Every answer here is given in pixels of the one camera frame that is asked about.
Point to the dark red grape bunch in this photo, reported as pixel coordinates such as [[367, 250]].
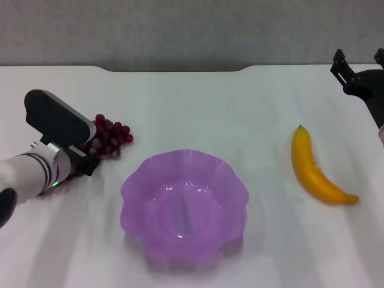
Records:
[[114, 135]]

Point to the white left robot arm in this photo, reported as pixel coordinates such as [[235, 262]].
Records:
[[24, 171]]

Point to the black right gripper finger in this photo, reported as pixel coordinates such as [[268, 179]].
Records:
[[343, 70], [380, 57]]

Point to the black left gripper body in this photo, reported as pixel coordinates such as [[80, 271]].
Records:
[[84, 165]]

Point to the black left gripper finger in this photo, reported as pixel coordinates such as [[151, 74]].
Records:
[[93, 148]]

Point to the purple wavy-rimmed plastic plate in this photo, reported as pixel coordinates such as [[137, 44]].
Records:
[[210, 195]]

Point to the yellow banana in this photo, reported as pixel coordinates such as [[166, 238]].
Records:
[[306, 168]]

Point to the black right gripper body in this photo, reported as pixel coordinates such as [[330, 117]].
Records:
[[372, 87]]

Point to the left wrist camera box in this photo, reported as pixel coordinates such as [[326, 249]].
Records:
[[54, 120]]

